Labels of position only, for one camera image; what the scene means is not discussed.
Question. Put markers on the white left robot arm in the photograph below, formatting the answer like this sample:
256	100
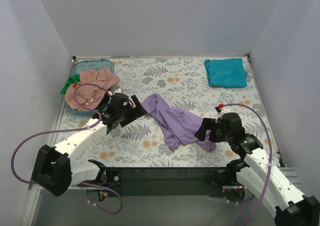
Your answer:
55	168

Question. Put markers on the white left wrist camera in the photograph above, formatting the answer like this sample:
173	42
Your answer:
117	92

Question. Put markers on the purple t shirt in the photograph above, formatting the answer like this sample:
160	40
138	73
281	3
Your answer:
177	125

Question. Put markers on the pink t shirt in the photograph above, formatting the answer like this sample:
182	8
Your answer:
91	89

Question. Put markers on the blue plastic basket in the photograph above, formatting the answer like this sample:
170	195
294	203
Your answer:
96	64

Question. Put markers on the aluminium frame rail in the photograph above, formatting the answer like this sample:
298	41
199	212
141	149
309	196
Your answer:
35	189

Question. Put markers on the green t shirt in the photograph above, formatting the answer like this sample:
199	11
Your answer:
73	79

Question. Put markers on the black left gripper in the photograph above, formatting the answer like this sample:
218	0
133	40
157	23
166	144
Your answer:
130	113

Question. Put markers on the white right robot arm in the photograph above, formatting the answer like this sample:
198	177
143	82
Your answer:
288	205

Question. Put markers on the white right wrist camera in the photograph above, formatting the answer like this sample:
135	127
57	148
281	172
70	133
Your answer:
221	109

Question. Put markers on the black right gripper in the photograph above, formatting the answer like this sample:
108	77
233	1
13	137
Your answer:
213	130

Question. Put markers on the folded teal t shirt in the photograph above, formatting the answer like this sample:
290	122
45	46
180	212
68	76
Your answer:
225	73

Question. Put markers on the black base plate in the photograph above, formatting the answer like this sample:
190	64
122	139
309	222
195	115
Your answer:
173	181

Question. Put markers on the floral table mat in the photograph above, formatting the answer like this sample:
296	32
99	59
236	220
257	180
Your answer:
183	84

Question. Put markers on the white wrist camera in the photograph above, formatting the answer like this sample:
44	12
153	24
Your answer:
221	109
117	92

